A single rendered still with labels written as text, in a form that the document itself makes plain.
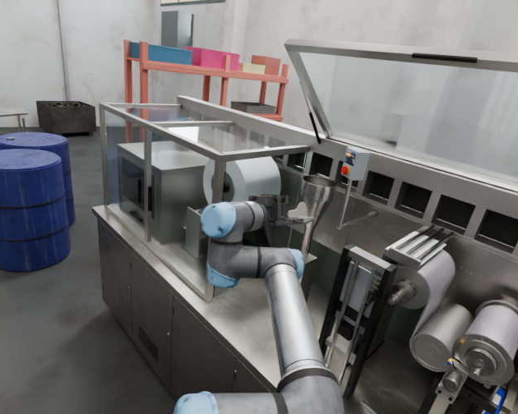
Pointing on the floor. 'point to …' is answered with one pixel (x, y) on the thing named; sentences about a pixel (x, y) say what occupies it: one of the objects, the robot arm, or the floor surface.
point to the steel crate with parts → (67, 117)
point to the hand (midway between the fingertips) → (291, 218)
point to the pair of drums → (28, 200)
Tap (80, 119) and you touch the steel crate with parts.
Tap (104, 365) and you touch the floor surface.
